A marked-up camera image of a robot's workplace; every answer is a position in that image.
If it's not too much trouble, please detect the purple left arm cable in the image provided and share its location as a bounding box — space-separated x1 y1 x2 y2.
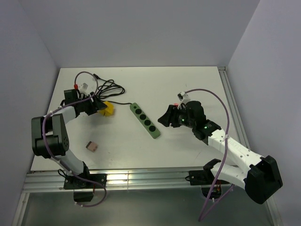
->
41 70 108 208

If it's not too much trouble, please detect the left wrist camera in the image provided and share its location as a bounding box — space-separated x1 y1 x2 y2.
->
74 83 89 96

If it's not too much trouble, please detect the brown plug adapter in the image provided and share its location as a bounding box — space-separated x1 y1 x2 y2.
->
86 141 98 152

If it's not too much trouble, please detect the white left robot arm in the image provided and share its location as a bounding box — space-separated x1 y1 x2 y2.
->
31 89 108 188

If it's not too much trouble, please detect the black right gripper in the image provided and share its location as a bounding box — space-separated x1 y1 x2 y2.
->
158 105 196 129

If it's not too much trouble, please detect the aluminium rail frame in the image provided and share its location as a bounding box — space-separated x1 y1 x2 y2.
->
11 65 283 226

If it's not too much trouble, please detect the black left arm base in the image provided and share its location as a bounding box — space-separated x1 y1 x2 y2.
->
63 173 107 203

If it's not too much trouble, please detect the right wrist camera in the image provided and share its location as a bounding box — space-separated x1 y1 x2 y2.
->
177 91 190 109

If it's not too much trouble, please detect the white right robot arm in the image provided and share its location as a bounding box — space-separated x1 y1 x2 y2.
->
158 101 283 204

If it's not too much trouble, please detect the yellow plug adapter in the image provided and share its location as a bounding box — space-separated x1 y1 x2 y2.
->
99 101 115 117

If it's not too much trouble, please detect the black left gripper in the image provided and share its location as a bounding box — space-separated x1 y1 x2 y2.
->
76 92 107 116

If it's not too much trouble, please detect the black power strip cable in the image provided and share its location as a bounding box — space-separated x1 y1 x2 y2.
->
93 74 133 106

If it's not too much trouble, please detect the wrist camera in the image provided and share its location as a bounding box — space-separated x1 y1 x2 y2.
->
177 91 190 109
74 83 89 96

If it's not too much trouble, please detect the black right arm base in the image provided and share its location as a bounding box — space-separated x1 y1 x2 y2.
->
185 170 215 186

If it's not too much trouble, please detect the green power strip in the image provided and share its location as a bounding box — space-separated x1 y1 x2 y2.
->
130 103 161 139

